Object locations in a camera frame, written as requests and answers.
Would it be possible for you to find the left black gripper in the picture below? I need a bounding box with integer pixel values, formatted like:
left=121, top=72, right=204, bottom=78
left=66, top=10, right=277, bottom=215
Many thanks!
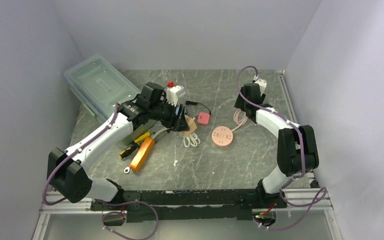
left=148, top=97, right=190, bottom=132

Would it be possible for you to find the pink socket cable plug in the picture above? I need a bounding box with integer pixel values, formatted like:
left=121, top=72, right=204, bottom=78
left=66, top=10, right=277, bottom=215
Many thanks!
left=231, top=109, right=248, bottom=132

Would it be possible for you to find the orange power strip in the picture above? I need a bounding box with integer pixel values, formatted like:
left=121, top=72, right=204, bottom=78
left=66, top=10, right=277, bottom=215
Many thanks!
left=129, top=137, right=156, bottom=172

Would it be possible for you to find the beige cube socket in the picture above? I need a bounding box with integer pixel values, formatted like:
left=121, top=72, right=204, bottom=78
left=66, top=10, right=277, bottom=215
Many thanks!
left=183, top=115, right=197, bottom=137

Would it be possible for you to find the white power strip cable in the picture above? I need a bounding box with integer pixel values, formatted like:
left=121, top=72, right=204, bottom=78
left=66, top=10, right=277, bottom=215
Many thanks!
left=152, top=128, right=202, bottom=149

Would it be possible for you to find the pink round socket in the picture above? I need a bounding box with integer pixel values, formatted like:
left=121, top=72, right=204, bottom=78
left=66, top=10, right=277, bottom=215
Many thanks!
left=211, top=126, right=234, bottom=148

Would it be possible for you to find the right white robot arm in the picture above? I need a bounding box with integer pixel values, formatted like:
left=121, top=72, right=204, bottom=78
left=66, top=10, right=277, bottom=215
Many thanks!
left=234, top=81, right=319, bottom=208

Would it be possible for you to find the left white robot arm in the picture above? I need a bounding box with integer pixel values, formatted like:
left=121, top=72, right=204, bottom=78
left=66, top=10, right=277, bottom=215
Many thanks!
left=42, top=82, right=190, bottom=210

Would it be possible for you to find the yellow black screwdriver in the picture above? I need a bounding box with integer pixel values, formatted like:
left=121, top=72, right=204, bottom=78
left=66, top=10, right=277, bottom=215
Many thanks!
left=119, top=142, right=141, bottom=159

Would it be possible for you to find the clear plastic storage box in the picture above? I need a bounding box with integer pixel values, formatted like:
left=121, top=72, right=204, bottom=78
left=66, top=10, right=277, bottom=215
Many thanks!
left=64, top=54, right=141, bottom=123

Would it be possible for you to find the silver wrench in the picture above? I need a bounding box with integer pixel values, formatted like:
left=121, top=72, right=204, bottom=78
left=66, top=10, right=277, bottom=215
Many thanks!
left=123, top=166, right=131, bottom=174

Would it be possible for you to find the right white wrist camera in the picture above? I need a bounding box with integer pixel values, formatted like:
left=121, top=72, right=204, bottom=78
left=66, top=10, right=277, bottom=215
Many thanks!
left=253, top=76, right=267, bottom=95

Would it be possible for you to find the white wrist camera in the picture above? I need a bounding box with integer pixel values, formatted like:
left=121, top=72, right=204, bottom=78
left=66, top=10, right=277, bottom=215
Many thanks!
left=253, top=76, right=267, bottom=95
left=165, top=81, right=187, bottom=106

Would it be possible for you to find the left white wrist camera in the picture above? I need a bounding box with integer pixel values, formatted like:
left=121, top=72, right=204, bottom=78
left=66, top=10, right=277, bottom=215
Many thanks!
left=165, top=81, right=187, bottom=106

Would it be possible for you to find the yellow handled screwdriver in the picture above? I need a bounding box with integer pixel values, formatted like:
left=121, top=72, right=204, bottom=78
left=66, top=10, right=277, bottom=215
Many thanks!
left=130, top=131, right=151, bottom=145

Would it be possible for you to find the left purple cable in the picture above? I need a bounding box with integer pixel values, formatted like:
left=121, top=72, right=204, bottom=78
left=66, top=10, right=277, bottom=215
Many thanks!
left=42, top=102, right=160, bottom=240

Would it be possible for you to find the purple cable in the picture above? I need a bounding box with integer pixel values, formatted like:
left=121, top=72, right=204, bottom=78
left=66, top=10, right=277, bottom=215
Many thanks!
left=236, top=65, right=328, bottom=232
left=42, top=102, right=160, bottom=240

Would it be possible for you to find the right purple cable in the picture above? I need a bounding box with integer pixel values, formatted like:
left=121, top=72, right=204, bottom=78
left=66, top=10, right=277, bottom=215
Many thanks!
left=236, top=65, right=328, bottom=232

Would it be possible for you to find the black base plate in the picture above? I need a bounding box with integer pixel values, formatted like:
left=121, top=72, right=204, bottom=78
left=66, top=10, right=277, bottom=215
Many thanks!
left=90, top=188, right=288, bottom=223

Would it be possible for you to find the aluminium rail frame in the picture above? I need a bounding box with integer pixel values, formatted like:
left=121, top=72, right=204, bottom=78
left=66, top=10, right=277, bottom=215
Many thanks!
left=39, top=198, right=113, bottom=215

